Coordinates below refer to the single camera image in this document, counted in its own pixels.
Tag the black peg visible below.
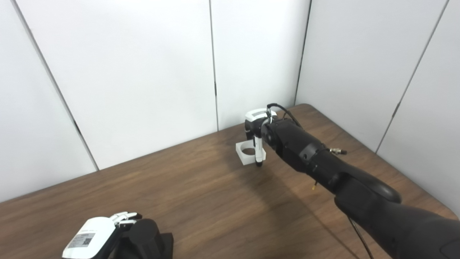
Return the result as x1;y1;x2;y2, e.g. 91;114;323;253
115;218;174;259

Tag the white square piece with hole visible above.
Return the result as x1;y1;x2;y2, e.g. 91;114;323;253
235;140;267;166

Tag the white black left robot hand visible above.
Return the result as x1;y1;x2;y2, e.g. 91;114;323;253
62;212;142;259

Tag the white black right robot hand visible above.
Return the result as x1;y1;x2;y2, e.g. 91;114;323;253
244;109;278;168

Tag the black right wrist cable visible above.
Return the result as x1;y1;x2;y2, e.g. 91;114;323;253
267;103;374;259

